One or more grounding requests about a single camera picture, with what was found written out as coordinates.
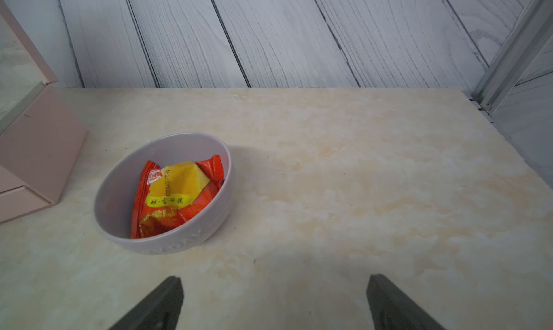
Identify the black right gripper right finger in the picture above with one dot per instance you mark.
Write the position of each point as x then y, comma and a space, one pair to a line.
391, 308

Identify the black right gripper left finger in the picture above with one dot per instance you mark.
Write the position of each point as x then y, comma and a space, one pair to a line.
160, 309

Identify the pink jewelry box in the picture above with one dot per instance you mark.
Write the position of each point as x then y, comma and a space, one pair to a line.
41, 137

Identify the red yellow snack packet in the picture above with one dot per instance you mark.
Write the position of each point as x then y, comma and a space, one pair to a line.
169, 197

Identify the grey ceramic bowl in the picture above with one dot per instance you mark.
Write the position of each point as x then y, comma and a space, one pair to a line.
115, 197

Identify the aluminium frame post right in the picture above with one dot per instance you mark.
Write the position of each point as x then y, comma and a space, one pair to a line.
525, 42

